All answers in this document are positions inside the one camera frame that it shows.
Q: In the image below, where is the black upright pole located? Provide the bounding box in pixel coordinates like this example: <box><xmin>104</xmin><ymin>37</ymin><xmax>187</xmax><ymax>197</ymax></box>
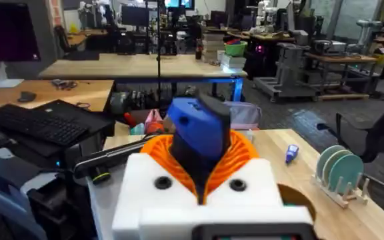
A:
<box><xmin>156</xmin><ymin>0</ymin><xmax>163</xmax><ymax>101</ymax></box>

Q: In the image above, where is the black computer mouse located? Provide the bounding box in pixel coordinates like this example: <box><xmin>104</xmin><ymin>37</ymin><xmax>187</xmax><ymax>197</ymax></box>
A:
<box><xmin>17</xmin><ymin>91</ymin><xmax>37</xmax><ymax>103</ymax></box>

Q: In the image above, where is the blue electric screwdriver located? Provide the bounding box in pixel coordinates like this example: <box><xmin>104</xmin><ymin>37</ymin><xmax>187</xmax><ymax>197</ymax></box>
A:
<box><xmin>166</xmin><ymin>94</ymin><xmax>233</xmax><ymax>205</ymax></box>

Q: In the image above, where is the brown round disc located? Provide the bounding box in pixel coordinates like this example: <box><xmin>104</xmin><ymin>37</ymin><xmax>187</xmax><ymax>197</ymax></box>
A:
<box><xmin>277</xmin><ymin>183</ymin><xmax>317</xmax><ymax>223</ymax></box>

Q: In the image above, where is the wooden peg rack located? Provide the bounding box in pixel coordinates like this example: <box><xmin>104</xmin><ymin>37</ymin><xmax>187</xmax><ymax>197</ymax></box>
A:
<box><xmin>310</xmin><ymin>171</ymin><xmax>371</xmax><ymax>210</ymax></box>

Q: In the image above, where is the black metal bar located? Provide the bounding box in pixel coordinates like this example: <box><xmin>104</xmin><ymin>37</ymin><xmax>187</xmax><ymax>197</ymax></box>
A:
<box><xmin>73</xmin><ymin>134</ymin><xmax>159</xmax><ymax>186</ymax></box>

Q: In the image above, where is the black keyboard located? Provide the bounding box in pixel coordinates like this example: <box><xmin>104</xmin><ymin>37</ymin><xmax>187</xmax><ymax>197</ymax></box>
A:
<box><xmin>0</xmin><ymin>103</ymin><xmax>91</xmax><ymax>147</ymax></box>

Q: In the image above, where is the wooden table with blue frame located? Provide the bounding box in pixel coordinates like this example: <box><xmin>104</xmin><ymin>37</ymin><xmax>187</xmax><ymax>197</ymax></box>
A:
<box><xmin>38</xmin><ymin>53</ymin><xmax>248</xmax><ymax>102</ymax></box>

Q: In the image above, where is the dark computer monitor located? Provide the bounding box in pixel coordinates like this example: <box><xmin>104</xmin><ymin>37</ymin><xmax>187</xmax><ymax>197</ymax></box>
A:
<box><xmin>0</xmin><ymin>0</ymin><xmax>42</xmax><ymax>89</ymax></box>

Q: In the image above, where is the grey wheeled machine stand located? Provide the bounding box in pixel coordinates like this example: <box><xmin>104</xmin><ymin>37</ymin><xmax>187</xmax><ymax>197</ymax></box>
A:
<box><xmin>253</xmin><ymin>42</ymin><xmax>318</xmax><ymax>103</ymax></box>

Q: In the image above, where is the stack of white boxes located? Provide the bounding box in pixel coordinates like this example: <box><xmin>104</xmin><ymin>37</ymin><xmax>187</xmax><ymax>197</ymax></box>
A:
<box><xmin>219</xmin><ymin>53</ymin><xmax>247</xmax><ymax>73</ymax></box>

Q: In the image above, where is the pink soft bag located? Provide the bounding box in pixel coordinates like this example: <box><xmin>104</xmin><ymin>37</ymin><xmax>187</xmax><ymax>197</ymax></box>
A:
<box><xmin>144</xmin><ymin>109</ymin><xmax>165</xmax><ymax>135</ymax></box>

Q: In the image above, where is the black laptop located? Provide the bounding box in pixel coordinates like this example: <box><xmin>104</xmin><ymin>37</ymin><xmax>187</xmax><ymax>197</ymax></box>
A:
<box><xmin>11</xmin><ymin>99</ymin><xmax>116</xmax><ymax>158</ymax></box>

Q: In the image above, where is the pale green plate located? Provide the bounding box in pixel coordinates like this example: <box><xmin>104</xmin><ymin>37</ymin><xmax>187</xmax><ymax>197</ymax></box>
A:
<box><xmin>328</xmin><ymin>153</ymin><xmax>365</xmax><ymax>195</ymax></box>
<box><xmin>321</xmin><ymin>149</ymin><xmax>353</xmax><ymax>187</ymax></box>
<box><xmin>315</xmin><ymin>145</ymin><xmax>346</xmax><ymax>181</ymax></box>

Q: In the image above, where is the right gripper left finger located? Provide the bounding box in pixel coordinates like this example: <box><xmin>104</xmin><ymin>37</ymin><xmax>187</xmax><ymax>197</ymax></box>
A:
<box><xmin>111</xmin><ymin>135</ymin><xmax>201</xmax><ymax>240</ymax></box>

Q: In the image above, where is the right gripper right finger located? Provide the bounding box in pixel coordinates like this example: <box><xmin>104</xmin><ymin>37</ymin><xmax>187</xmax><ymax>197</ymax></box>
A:
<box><xmin>204</xmin><ymin>129</ymin><xmax>284</xmax><ymax>206</ymax></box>

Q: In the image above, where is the green bowl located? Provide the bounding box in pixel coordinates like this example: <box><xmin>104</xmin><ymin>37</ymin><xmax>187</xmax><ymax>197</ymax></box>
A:
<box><xmin>224</xmin><ymin>40</ymin><xmax>249</xmax><ymax>58</ymax></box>

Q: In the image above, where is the pale wooden desk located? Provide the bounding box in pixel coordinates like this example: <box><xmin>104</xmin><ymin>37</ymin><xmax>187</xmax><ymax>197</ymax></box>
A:
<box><xmin>0</xmin><ymin>79</ymin><xmax>115</xmax><ymax>116</ymax></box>

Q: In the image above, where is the small blue bottle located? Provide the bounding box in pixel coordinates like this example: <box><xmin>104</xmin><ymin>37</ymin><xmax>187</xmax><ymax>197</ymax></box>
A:
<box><xmin>285</xmin><ymin>143</ymin><xmax>300</xmax><ymax>165</ymax></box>

